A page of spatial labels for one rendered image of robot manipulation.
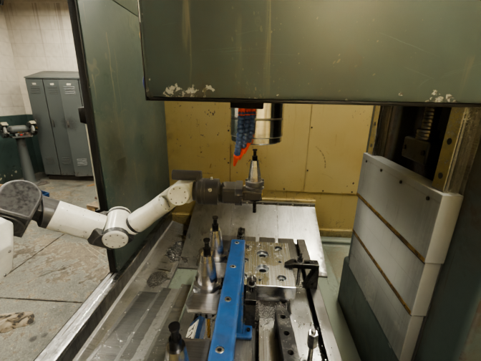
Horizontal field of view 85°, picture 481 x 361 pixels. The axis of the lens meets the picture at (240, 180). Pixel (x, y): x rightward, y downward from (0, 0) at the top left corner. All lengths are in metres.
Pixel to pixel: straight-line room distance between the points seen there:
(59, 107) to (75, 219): 4.93
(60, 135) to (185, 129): 4.20
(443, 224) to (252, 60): 0.57
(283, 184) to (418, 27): 1.51
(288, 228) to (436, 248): 1.18
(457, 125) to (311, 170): 1.29
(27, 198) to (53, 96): 4.97
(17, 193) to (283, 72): 0.77
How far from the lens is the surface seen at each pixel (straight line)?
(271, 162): 1.88
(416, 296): 0.87
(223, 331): 0.53
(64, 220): 0.95
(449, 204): 0.76
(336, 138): 1.91
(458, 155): 0.75
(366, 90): 0.52
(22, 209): 0.92
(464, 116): 0.73
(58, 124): 5.88
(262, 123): 0.74
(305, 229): 1.86
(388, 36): 0.54
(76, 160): 5.76
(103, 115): 1.26
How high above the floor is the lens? 1.62
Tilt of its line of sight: 18 degrees down
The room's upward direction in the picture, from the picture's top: 1 degrees clockwise
